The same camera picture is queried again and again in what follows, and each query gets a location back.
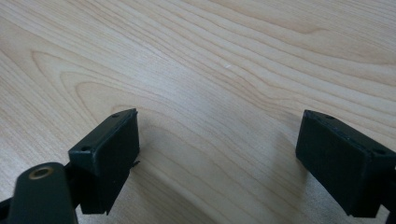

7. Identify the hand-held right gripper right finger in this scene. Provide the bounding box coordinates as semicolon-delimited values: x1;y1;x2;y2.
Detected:
294;109;396;218

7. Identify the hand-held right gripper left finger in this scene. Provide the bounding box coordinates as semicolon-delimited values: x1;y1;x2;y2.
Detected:
67;107;141;216

